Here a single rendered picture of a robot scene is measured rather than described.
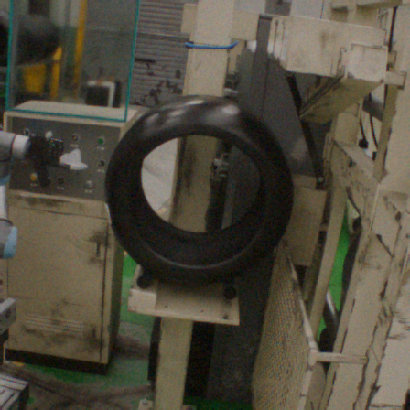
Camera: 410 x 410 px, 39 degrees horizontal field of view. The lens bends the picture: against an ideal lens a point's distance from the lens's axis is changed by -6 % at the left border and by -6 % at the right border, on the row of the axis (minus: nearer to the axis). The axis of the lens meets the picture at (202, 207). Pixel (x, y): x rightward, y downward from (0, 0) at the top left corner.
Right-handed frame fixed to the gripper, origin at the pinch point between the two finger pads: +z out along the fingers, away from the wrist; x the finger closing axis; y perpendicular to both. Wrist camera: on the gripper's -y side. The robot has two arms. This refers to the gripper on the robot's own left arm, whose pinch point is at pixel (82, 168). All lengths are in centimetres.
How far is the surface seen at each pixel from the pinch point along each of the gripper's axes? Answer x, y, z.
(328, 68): -37, 52, 61
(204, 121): -12.2, 26.2, 34.4
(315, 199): 18, 4, 80
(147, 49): 946, -22, -86
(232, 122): -11, 28, 43
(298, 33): -37, 58, 51
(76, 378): 57, -122, 4
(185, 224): 25.4, -19.1, 37.5
